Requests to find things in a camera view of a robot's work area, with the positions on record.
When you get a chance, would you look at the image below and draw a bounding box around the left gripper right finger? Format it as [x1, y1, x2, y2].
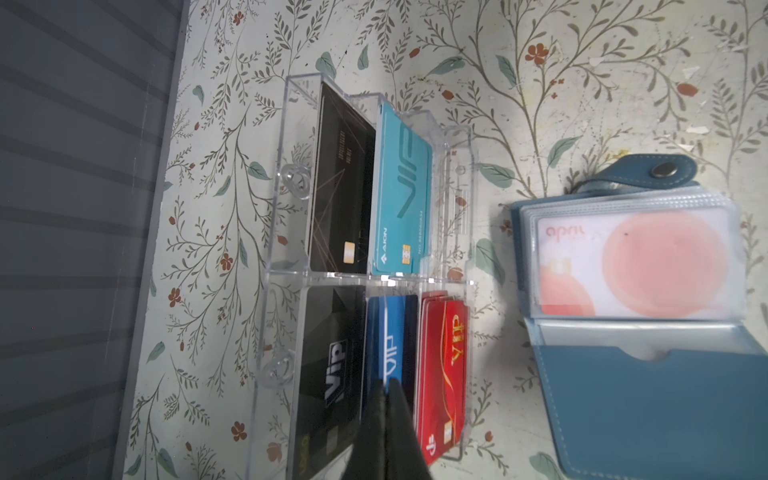
[387, 379, 432, 480]

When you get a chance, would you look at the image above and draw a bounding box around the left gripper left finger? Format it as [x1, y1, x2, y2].
[342, 380, 387, 480]

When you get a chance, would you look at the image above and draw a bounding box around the pink white circle card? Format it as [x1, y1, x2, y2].
[531, 207, 744, 320]

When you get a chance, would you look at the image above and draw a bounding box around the black VIP card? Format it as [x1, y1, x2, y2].
[287, 285, 366, 479]

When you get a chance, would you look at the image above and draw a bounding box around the red VIP card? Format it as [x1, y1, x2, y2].
[416, 291, 470, 465]

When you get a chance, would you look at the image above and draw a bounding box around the blue VIP card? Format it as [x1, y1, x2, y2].
[363, 295, 419, 413]

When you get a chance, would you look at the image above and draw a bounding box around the teal VIP card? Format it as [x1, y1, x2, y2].
[371, 103, 433, 275]

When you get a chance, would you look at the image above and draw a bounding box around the black plain card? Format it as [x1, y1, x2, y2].
[309, 84, 376, 274]

